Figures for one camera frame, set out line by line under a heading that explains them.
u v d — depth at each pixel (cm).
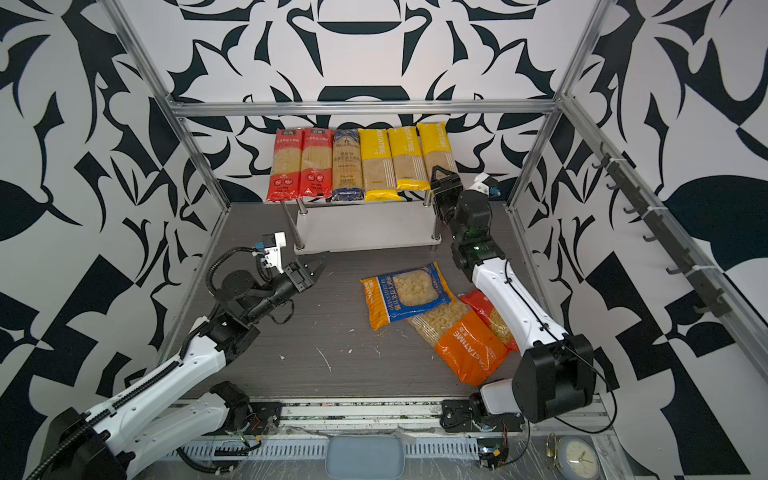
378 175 76
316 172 76
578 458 66
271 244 64
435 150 84
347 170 78
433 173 71
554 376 41
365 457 69
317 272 62
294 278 60
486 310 89
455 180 66
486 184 67
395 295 90
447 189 66
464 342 83
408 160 81
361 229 102
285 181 74
